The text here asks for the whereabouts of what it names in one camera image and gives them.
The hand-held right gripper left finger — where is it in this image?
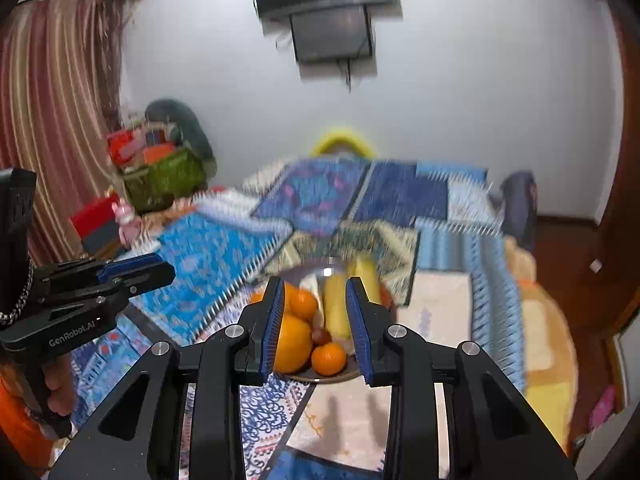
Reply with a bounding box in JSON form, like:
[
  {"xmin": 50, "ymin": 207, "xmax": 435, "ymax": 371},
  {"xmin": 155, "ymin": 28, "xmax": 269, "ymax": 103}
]
[{"xmin": 47, "ymin": 275, "xmax": 287, "ymax": 480}]

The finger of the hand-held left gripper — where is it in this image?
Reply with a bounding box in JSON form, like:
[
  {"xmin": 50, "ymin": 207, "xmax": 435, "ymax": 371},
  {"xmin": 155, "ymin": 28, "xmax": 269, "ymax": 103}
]
[
  {"xmin": 36, "ymin": 253, "xmax": 163, "ymax": 286},
  {"xmin": 35, "ymin": 261, "xmax": 177, "ymax": 318}
]

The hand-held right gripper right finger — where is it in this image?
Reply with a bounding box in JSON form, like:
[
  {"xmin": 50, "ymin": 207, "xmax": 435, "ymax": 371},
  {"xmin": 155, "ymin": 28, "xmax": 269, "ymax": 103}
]
[{"xmin": 346, "ymin": 275, "xmax": 578, "ymax": 480}]

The large orange with sticker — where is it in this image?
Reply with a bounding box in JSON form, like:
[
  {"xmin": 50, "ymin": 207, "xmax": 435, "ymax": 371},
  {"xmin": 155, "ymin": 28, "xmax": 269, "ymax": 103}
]
[{"xmin": 272, "ymin": 314, "xmax": 314, "ymax": 374}]

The brown round plate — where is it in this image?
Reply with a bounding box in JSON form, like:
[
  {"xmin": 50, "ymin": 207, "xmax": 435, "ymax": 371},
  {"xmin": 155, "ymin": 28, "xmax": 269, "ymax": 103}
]
[{"xmin": 247, "ymin": 260, "xmax": 396, "ymax": 385}]

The person's left forearm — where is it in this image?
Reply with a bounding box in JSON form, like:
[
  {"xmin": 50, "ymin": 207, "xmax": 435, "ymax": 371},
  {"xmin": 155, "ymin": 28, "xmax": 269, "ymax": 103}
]
[{"xmin": 0, "ymin": 375, "xmax": 56, "ymax": 476}]

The person's left hand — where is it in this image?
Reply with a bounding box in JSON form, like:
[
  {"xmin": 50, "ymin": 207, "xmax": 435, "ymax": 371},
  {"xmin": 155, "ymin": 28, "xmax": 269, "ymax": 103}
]
[{"xmin": 44, "ymin": 355, "xmax": 78, "ymax": 418}]

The dark flat box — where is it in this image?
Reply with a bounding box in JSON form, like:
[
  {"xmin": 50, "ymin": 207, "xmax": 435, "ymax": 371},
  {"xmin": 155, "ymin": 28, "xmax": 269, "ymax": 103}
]
[{"xmin": 82, "ymin": 225, "xmax": 123, "ymax": 256}]

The pink toy figure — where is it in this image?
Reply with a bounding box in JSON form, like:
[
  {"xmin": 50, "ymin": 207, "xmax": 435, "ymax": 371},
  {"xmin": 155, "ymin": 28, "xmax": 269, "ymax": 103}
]
[{"xmin": 112, "ymin": 200, "xmax": 141, "ymax": 243}]

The yellow banana with cut end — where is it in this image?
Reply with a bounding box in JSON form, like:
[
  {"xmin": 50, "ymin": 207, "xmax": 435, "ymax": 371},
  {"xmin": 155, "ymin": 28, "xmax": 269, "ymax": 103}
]
[{"xmin": 350, "ymin": 255, "xmax": 382, "ymax": 306}]

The red box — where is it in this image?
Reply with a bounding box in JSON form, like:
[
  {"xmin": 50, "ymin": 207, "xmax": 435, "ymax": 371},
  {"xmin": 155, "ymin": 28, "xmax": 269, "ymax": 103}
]
[{"xmin": 70, "ymin": 197, "xmax": 126, "ymax": 243}]

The patchwork printed blanket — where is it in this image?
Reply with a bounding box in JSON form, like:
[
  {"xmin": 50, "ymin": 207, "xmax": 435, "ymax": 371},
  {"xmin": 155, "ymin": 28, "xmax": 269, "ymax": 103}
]
[{"xmin": 70, "ymin": 155, "xmax": 576, "ymax": 476}]

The orange flat box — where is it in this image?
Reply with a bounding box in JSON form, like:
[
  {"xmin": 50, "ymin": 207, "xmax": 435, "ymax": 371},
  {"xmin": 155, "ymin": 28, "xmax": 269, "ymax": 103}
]
[{"xmin": 142, "ymin": 142, "xmax": 178, "ymax": 163}]

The red gift bag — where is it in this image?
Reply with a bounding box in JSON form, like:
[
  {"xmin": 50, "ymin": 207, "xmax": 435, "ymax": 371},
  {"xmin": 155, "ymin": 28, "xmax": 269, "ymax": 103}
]
[{"xmin": 107, "ymin": 130, "xmax": 146, "ymax": 166}]

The striped curtain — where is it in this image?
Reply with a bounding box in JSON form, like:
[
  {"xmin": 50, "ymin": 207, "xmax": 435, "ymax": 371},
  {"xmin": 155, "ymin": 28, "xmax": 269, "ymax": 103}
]
[{"xmin": 0, "ymin": 0, "xmax": 128, "ymax": 266}]

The dark grey pillow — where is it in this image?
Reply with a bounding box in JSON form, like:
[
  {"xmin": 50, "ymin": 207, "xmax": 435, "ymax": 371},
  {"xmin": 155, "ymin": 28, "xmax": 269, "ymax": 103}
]
[{"xmin": 500, "ymin": 171, "xmax": 538, "ymax": 251}]

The pink cloth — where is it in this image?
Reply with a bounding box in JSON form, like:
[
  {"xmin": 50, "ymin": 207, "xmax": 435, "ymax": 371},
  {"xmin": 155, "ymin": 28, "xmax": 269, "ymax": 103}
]
[{"xmin": 590, "ymin": 385, "xmax": 616, "ymax": 431}]

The small black wall screen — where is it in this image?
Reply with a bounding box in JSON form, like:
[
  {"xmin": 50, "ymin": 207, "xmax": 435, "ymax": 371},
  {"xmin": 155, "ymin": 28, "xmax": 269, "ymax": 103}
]
[{"xmin": 290, "ymin": 5, "xmax": 375, "ymax": 65}]

